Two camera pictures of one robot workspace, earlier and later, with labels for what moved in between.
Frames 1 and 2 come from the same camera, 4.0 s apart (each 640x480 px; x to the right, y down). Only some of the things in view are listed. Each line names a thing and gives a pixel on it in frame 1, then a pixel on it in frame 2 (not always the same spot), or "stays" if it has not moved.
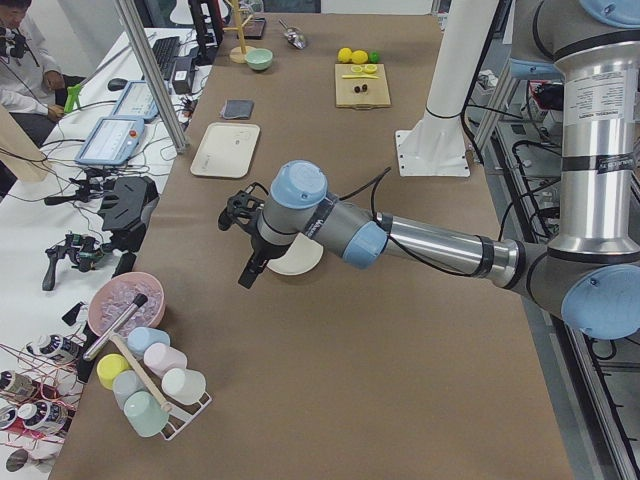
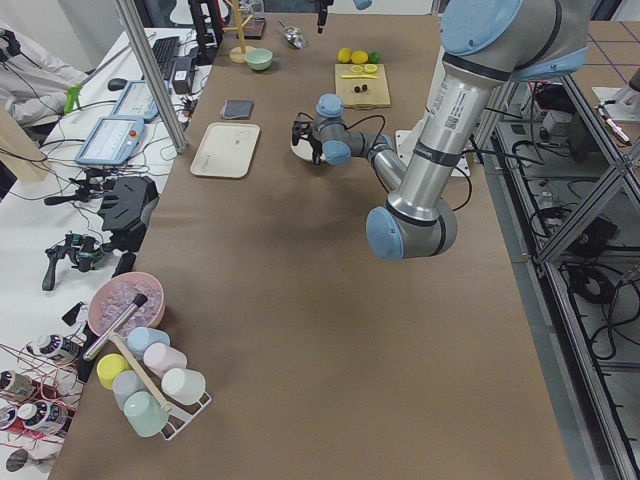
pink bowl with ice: [115, 295] stays
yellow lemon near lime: [359, 56] stays
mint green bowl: [259, 58] stays
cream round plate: [302, 256] → [303, 149]
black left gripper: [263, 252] → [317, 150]
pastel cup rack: [159, 394] stays
